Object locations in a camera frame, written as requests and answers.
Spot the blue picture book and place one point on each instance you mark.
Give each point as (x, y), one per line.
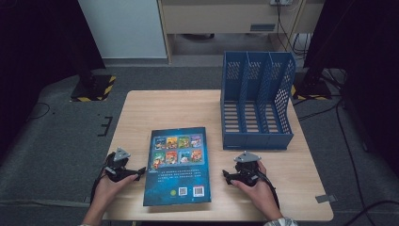
(177, 175)

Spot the black stand with striped base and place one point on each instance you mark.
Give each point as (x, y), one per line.
(313, 89)
(94, 89)

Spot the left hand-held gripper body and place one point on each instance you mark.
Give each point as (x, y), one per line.
(120, 166)

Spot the grey tape piece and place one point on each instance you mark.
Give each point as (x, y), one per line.
(325, 198)
(87, 199)

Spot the white power strip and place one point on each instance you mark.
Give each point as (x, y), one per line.
(280, 2)

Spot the black tape floor mark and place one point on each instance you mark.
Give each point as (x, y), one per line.
(107, 125)

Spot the person's right hand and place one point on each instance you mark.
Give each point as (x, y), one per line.
(260, 194)

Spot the person's left hand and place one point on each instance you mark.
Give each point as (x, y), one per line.
(108, 191)

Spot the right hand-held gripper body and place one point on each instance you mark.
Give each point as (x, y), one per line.
(247, 171)

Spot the black curtain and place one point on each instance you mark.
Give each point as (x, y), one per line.
(37, 47)
(370, 47)

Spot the light wooden desk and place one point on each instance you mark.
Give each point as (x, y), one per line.
(219, 19)

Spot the blue plastic file rack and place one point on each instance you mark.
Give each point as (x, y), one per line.
(276, 141)

